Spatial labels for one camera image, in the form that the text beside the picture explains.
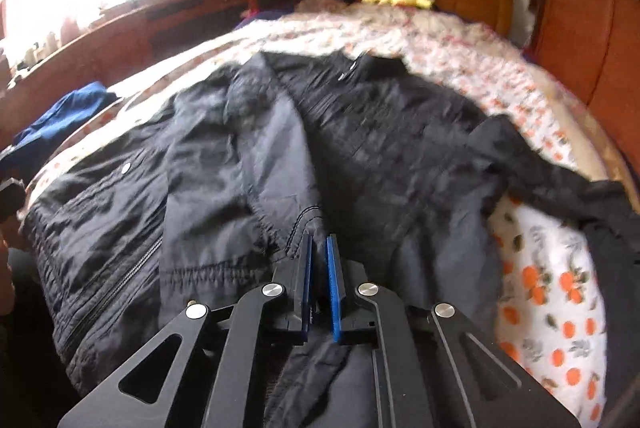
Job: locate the wooden slatted wardrobe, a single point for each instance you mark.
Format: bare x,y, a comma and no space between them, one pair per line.
585,8

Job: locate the blue cloth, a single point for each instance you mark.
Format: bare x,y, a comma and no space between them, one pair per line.
65,113

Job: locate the crumpled floral quilt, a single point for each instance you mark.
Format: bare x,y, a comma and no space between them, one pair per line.
350,8

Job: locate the orange print bedsheet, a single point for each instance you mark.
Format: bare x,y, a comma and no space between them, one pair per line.
545,258

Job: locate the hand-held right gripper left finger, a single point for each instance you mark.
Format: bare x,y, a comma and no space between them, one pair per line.
307,278

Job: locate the black jacket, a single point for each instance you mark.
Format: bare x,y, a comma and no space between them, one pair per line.
360,148

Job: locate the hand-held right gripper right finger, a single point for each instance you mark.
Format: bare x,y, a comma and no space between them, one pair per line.
334,288

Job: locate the wooden desk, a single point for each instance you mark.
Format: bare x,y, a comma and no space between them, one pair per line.
125,33

